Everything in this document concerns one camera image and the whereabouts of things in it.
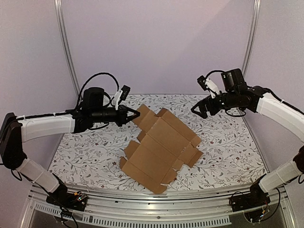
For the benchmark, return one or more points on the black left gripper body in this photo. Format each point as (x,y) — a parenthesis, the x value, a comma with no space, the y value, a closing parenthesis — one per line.
(98,115)

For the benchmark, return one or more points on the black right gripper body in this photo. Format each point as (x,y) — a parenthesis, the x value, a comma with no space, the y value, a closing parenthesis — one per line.
(207,107)

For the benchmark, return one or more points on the brown cardboard box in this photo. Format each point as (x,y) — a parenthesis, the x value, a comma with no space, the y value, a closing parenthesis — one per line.
(163,146)

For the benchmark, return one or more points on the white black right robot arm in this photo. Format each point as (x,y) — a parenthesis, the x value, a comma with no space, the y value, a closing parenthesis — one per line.
(227,90)

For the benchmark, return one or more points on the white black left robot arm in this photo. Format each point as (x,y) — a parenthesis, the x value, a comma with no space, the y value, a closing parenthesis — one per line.
(18,130)

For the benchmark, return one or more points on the floral patterned table mat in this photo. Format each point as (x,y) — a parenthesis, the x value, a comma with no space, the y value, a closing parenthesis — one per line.
(230,155)

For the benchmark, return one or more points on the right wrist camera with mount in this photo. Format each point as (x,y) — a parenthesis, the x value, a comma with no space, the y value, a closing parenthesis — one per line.
(208,85)

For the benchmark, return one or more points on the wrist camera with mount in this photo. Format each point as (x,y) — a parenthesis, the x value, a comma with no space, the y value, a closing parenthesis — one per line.
(208,85)
(120,96)

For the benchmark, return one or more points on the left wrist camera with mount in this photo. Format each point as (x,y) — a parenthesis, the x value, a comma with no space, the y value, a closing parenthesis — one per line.
(120,96)

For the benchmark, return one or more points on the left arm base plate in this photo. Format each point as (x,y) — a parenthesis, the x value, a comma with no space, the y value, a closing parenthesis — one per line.
(69,199)

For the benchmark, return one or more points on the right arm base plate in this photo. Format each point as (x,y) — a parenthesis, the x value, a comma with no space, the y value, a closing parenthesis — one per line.
(251,204)

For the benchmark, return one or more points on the aluminium front rail frame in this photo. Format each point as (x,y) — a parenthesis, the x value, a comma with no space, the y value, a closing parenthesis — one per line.
(208,208)

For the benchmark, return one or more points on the left aluminium corner post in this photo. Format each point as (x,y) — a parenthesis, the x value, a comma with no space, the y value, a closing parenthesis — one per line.
(65,45)

